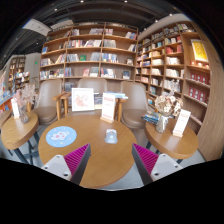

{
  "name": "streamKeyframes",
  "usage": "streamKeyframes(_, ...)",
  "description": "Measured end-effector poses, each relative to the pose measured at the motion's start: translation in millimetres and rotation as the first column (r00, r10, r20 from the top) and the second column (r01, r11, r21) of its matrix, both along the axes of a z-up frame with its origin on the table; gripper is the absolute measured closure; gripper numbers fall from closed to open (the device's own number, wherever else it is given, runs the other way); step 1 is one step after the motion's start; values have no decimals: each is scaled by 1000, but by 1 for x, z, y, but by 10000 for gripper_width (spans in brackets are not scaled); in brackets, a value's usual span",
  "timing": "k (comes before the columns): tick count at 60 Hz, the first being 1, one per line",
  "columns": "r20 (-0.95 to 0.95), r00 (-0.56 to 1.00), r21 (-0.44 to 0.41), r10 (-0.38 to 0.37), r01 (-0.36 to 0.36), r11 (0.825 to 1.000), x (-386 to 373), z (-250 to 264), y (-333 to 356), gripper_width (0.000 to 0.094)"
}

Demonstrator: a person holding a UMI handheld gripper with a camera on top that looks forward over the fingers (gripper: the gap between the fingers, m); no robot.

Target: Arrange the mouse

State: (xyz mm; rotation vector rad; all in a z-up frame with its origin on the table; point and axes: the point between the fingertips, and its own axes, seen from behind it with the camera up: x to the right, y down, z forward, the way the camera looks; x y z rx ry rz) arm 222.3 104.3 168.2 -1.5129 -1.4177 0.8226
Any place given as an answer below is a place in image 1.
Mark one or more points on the wide wooden bookshelf unit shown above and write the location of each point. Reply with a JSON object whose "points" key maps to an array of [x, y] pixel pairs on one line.
{"points": [[88, 55]]}

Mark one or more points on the round wooden side table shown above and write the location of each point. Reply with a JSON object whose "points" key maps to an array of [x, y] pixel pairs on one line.
{"points": [[170, 143], [18, 131]]}

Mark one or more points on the light blue book stack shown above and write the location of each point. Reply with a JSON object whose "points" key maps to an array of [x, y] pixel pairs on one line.
{"points": [[119, 95]]}

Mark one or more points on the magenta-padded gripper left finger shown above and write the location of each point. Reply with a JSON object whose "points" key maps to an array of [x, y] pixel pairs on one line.
{"points": [[56, 165]]}

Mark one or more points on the white framed floral picture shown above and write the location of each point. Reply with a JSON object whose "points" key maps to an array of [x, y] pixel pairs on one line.
{"points": [[83, 99]]}

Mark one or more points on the stack of books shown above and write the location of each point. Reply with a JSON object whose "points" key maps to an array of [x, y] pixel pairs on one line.
{"points": [[151, 118]]}

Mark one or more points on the distant wooden bookshelf unit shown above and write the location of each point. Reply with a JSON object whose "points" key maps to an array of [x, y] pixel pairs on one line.
{"points": [[16, 73]]}

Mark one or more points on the white red sign, wooden base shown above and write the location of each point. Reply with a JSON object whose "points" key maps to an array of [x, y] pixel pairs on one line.
{"points": [[108, 106]]}

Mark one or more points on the grey computer mouse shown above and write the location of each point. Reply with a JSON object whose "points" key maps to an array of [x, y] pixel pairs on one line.
{"points": [[111, 136]]}

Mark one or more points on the brown leather wooden armchair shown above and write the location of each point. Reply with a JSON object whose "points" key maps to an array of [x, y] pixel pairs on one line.
{"points": [[95, 85], [46, 100], [133, 103]]}

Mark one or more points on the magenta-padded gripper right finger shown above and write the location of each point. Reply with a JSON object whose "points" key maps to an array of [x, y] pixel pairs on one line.
{"points": [[165, 165]]}

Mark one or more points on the small white table sign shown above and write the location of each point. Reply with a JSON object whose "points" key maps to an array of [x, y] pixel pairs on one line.
{"points": [[15, 109]]}

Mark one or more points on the round light blue mouse pad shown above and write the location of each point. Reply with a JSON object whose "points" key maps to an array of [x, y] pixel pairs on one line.
{"points": [[61, 136]]}

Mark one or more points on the curved wooden bookshelf unit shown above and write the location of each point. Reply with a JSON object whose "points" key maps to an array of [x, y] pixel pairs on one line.
{"points": [[186, 76]]}

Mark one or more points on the dark cover book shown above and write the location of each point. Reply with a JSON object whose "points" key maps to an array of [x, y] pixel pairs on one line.
{"points": [[98, 101]]}

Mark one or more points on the glass vase with beige flowers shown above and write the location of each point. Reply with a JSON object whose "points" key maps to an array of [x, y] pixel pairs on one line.
{"points": [[168, 105]]}

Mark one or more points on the white red slanted table sign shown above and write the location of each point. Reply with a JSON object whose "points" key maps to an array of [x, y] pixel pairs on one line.
{"points": [[181, 122]]}

